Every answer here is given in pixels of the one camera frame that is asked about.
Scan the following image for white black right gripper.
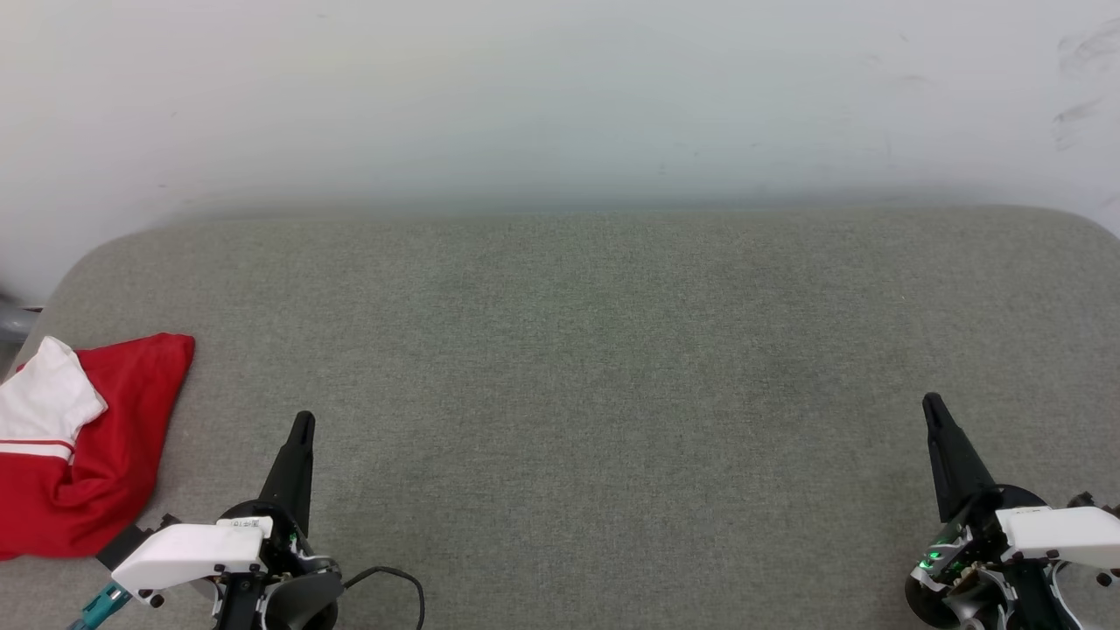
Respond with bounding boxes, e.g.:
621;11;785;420
910;393;1120;585

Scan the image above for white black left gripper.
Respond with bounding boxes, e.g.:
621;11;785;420
111;411;342;606

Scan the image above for red basketball jersey white sleeves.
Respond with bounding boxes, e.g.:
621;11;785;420
0;332;196;562

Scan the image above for grey fabric sofa cushion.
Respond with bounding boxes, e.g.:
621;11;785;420
0;206;1120;630

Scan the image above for thin black left camera cable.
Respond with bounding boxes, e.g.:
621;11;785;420
341;566;427;630

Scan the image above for teal left camera connector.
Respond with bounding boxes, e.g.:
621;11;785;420
68;582;132;630

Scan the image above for grey metal frame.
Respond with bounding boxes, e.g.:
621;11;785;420
0;289;43;344

